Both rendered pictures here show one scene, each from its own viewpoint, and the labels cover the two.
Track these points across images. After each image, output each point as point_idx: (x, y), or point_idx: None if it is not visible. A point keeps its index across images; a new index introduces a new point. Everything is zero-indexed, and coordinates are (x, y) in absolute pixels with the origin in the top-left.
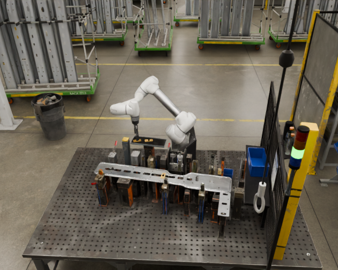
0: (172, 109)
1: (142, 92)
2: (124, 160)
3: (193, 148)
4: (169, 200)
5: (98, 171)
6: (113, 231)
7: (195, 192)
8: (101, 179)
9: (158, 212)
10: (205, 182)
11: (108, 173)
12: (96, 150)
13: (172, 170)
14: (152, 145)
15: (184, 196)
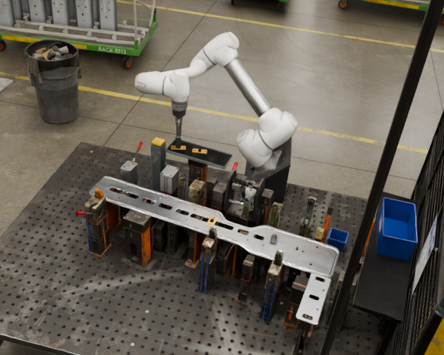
0: (255, 100)
1: (206, 60)
2: None
3: (282, 179)
4: (217, 268)
5: None
6: (101, 306)
7: (266, 263)
8: (96, 208)
9: (191, 287)
10: (287, 248)
11: (113, 199)
12: (112, 153)
13: (232, 213)
14: (204, 161)
15: None
